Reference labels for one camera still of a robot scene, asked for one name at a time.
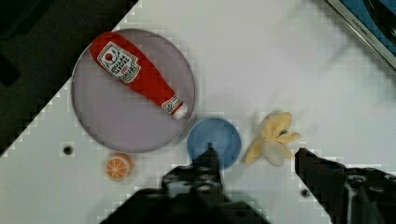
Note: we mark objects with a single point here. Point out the grey round plate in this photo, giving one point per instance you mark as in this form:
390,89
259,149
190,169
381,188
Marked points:
122,119

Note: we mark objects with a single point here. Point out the yellow plush peeled banana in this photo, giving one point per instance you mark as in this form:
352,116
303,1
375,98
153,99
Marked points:
272,141

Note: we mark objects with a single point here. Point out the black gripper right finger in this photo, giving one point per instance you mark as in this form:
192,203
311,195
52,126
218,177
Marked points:
348,195

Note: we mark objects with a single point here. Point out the blue bowl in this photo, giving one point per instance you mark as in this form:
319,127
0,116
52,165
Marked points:
221,134

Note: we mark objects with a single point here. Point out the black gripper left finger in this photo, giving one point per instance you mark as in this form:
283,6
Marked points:
201,175

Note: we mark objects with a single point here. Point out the red plush ketchup bottle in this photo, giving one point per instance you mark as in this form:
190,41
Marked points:
124,61

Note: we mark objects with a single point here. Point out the silver toaster oven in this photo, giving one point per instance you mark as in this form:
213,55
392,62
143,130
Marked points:
374,22

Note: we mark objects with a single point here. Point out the orange slice toy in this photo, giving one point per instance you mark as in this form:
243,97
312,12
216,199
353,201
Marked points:
119,166

